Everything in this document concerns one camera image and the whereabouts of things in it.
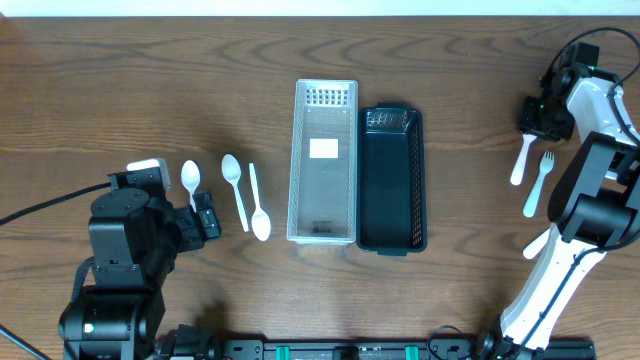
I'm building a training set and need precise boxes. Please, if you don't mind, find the white plastic fork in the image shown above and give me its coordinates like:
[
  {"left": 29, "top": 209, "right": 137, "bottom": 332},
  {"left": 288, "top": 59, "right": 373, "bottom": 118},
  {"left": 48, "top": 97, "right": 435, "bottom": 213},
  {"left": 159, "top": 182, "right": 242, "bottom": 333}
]
[
  {"left": 522, "top": 228, "right": 550, "bottom": 260},
  {"left": 522, "top": 151, "right": 555, "bottom": 218}
]

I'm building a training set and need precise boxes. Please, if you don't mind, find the white plastic spoon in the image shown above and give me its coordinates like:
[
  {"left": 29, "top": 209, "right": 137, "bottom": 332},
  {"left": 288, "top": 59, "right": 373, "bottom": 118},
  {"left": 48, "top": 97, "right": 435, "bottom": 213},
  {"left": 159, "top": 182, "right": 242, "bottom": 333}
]
[
  {"left": 221, "top": 154, "right": 249, "bottom": 232},
  {"left": 249, "top": 163, "right": 271, "bottom": 242},
  {"left": 181, "top": 160, "right": 201, "bottom": 211},
  {"left": 510, "top": 133, "right": 537, "bottom": 186}
]

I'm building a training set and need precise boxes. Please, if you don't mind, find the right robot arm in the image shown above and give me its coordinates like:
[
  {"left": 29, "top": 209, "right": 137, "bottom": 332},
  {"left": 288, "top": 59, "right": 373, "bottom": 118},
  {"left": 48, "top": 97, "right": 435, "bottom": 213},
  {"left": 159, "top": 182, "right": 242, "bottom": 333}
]
[{"left": 472, "top": 40, "right": 639, "bottom": 359}]

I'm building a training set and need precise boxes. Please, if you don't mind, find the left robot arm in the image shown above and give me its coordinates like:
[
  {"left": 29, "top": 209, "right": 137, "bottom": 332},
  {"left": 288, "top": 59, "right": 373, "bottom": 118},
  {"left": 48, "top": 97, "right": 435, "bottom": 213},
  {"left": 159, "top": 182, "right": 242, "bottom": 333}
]
[{"left": 59, "top": 188, "right": 221, "bottom": 359}]

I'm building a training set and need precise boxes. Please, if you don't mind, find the clear plastic mesh basket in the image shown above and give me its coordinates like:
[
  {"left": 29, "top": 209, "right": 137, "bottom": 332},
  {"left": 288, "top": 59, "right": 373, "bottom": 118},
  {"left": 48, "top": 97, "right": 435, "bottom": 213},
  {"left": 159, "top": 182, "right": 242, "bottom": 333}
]
[{"left": 286, "top": 79, "right": 358, "bottom": 245}]

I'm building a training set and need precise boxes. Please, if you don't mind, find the white label sticker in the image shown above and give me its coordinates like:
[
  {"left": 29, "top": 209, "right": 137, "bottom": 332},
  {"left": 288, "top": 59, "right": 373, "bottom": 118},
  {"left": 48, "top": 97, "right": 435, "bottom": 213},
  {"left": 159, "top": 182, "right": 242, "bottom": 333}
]
[{"left": 309, "top": 138, "right": 339, "bottom": 159}]

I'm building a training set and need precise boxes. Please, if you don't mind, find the black plastic mesh basket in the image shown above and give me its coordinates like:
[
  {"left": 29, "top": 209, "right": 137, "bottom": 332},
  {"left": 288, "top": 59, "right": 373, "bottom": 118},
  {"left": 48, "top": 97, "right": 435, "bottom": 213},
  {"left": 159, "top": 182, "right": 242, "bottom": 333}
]
[{"left": 356, "top": 103, "right": 428, "bottom": 256}]

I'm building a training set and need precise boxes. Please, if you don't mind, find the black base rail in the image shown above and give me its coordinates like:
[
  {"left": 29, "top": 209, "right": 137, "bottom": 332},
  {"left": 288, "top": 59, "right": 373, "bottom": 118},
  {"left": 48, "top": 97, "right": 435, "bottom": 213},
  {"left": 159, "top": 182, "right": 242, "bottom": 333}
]
[{"left": 154, "top": 324, "right": 597, "bottom": 360}]

